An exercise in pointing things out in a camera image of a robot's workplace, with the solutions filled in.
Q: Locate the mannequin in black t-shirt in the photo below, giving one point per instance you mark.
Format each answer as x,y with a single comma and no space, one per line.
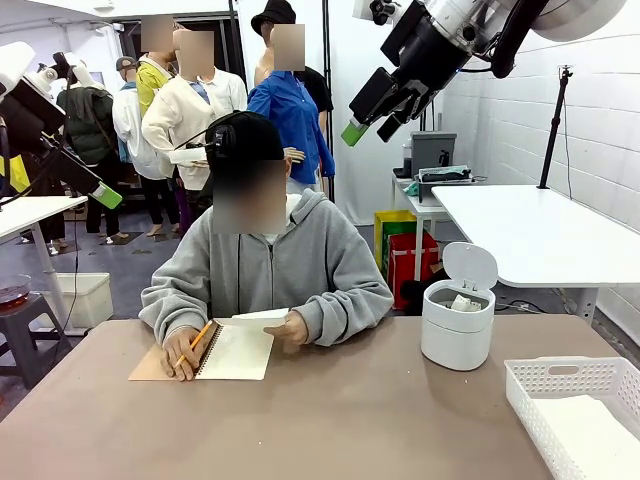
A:
320,90

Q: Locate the flat white paper stack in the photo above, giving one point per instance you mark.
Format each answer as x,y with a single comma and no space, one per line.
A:
585,440

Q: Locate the person's right hand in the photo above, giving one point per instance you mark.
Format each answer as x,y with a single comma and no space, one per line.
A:
185,350

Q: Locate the mannequin in blue shirt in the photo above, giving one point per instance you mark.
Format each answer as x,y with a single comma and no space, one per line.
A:
295,110

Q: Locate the black light stand pole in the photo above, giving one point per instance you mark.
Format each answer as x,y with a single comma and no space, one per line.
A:
327,100
431,117

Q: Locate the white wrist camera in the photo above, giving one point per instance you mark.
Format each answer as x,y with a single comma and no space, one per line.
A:
375,10
75,67

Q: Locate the large white table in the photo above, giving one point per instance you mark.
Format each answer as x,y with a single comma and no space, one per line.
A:
525,230

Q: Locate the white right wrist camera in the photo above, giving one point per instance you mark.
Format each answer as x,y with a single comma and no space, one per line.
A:
375,10

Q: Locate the dark grey tray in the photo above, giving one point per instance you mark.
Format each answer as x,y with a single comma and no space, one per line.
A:
442,176

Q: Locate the mannequin in yellow-green jacket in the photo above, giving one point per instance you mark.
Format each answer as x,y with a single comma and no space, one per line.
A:
149,85

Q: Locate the white lidded trash bin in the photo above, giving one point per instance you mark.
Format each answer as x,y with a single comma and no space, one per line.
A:
455,335

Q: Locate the red bag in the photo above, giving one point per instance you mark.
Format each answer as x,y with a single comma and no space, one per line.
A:
405,260

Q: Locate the grey plastic box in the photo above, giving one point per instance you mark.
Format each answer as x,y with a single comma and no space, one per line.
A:
435,150

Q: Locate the black baseball cap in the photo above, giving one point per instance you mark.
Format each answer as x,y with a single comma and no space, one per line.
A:
250,140

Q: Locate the mannequin in white shirt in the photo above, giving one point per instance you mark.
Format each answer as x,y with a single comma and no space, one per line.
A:
230,95

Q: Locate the white perforated plastic basket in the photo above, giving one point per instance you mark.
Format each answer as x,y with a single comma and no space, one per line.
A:
565,372

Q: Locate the white head-mounted camera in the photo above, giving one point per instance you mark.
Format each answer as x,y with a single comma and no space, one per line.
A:
190,156

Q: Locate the person's right forearm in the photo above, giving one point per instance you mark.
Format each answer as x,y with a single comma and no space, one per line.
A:
170,310

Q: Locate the glass bowl with red contents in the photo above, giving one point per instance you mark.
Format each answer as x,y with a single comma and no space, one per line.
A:
14,290

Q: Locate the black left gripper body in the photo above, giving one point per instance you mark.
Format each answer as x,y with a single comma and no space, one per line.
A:
30,115

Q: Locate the crumpled white paper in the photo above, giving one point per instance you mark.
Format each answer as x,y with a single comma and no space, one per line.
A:
465,302

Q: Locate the mannequin in dark puffer jacket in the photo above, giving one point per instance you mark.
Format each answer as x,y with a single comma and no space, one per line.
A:
90,130

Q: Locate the person's left forearm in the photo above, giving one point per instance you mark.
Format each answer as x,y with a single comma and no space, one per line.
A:
350,315

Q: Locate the green bag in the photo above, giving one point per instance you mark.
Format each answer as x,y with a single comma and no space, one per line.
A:
400,227

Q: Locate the black bucket hat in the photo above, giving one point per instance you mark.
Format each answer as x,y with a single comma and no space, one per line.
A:
274,15

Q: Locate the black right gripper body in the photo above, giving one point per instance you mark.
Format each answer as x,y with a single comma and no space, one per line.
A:
425,50

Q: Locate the mannequin in cream cardigan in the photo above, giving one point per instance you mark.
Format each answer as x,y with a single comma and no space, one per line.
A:
175,115

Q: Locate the yellow bag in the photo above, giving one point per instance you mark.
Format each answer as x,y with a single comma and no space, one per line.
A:
392,220

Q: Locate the white floor storage bin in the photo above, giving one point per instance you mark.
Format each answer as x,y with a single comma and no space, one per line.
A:
90,300

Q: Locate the capped mannequin in white jacket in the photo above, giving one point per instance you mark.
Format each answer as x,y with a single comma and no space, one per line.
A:
127,125

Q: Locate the orange pencil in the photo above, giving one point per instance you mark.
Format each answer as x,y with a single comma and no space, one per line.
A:
197,340

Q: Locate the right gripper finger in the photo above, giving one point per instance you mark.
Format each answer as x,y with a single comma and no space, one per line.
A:
407,107
372,100

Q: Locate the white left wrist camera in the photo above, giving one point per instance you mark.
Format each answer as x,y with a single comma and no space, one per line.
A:
75,67

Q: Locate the small white side table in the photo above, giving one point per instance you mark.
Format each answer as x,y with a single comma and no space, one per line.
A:
407,200

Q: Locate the white paper sheet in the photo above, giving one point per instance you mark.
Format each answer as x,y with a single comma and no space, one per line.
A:
260,317

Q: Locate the person's left hand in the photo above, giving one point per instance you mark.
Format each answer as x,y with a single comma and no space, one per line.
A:
292,330

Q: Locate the grey stool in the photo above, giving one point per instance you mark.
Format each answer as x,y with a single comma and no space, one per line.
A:
25,325

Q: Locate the white desk with leg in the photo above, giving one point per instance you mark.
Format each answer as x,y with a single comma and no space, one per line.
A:
30,210

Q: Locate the black tripod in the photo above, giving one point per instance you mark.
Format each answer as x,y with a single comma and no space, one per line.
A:
552,135

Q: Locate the person in grey hoodie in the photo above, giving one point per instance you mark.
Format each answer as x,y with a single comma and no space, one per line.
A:
300,265

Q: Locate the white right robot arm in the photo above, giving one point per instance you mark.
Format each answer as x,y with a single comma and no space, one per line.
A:
575,17

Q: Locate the green cloth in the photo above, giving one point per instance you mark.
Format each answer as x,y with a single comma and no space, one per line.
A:
411,188

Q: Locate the spiral notebook with brown cover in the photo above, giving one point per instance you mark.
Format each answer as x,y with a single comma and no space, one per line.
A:
240,355

